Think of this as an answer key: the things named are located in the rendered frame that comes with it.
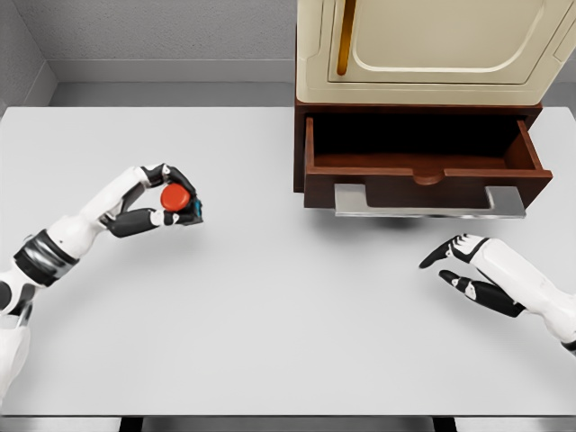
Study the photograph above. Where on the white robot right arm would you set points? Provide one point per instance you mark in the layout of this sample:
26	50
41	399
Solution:
555	306

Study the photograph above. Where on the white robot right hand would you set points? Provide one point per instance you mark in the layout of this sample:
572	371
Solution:
495	261

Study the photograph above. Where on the cream cabinet with brown base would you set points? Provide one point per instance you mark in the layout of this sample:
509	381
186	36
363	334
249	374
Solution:
315	67

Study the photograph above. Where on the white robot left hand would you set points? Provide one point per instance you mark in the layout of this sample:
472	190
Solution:
114	195

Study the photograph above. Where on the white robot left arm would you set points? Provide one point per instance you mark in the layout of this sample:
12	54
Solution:
67	234

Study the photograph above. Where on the red button switch black base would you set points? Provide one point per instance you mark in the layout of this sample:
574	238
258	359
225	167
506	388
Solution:
176	198

